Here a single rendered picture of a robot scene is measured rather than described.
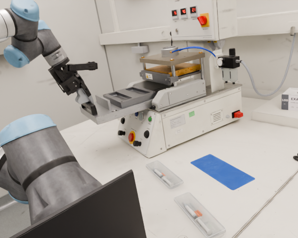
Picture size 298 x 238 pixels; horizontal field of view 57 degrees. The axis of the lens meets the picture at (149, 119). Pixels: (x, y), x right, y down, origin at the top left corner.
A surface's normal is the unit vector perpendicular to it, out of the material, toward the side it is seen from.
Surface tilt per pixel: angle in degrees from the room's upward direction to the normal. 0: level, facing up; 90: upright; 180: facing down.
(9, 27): 108
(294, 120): 90
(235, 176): 0
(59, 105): 90
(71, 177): 28
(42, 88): 90
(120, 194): 90
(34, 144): 45
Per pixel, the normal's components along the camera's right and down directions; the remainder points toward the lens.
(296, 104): -0.67, 0.36
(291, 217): -0.15, -0.92
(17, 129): -0.04, -0.39
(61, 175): 0.14, -0.75
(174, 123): 0.49, 0.23
